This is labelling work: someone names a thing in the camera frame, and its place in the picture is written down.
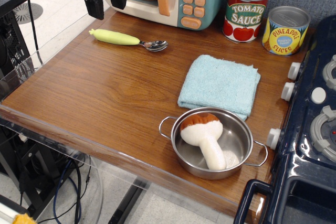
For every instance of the light blue cloth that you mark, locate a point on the light blue cloth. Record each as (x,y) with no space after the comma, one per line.
(220,83)

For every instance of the clear acrylic table guard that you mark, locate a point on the clear acrylic table guard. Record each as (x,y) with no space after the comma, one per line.
(107,101)

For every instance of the tomato sauce can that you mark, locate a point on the tomato sauce can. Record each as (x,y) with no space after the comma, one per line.
(243,19)

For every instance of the plush mushroom toy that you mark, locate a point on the plush mushroom toy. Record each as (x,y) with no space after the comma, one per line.
(203,130)

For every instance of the pineapple slices can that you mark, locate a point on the pineapple slices can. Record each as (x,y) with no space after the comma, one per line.
(286,28)

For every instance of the stainless steel pot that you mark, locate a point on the stainless steel pot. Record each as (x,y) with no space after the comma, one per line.
(236,142)

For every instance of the black table leg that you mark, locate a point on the black table leg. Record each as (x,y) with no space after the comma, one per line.
(127,203)

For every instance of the dark blue toy stove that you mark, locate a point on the dark blue toy stove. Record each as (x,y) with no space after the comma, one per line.
(302,186)

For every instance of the green handled metal spoon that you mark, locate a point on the green handled metal spoon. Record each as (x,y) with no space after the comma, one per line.
(117,38)

